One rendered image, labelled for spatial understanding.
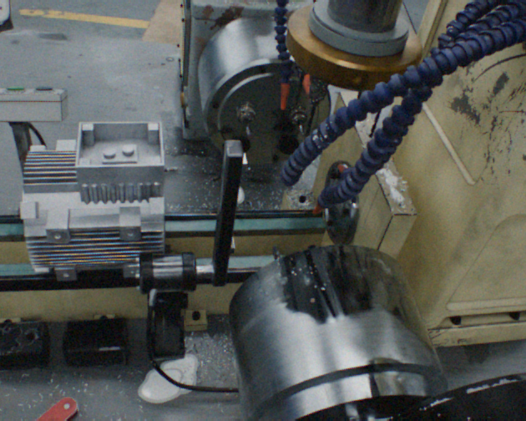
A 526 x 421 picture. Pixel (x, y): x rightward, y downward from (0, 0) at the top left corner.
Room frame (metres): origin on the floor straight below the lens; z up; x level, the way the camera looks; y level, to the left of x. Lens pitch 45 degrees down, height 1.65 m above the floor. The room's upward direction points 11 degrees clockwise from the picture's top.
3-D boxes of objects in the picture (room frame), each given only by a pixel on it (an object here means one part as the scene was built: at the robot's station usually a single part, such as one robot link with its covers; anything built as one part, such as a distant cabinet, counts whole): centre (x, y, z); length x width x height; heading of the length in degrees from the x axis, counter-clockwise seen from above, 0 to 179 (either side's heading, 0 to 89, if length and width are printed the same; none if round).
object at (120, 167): (0.58, 0.22, 1.11); 0.12 x 0.11 x 0.07; 108
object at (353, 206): (0.68, -0.13, 1.02); 0.15 x 0.02 x 0.15; 17
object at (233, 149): (0.49, 0.05, 1.12); 0.04 x 0.03 x 0.26; 107
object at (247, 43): (0.99, 0.06, 1.04); 0.37 x 0.25 x 0.25; 17
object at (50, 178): (0.57, 0.26, 1.02); 0.20 x 0.19 x 0.19; 108
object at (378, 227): (0.70, -0.19, 0.97); 0.30 x 0.11 x 0.34; 17
